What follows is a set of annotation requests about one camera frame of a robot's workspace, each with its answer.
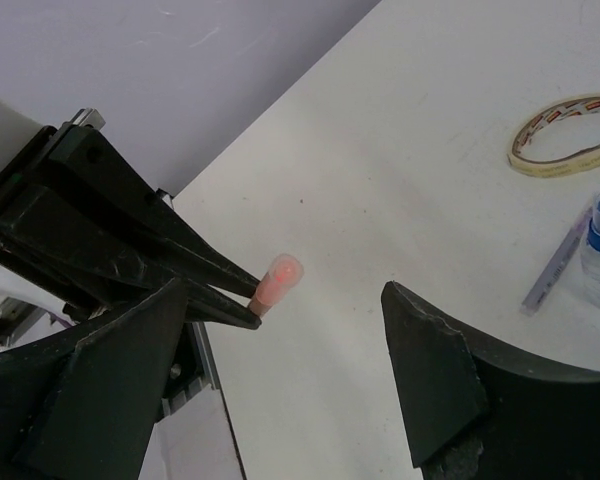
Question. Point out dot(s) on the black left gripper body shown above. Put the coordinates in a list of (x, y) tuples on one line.
[(49, 216)]

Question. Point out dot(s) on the purple clear-capped pen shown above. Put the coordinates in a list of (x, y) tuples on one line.
[(556, 265)]

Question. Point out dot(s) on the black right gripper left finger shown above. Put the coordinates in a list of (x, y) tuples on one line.
[(81, 404)]

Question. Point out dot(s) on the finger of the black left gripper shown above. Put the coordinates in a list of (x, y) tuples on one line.
[(85, 170), (128, 274)]

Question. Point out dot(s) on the beige masking tape roll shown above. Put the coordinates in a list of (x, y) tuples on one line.
[(561, 139)]

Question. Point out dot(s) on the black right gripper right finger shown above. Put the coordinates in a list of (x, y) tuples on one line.
[(476, 407)]

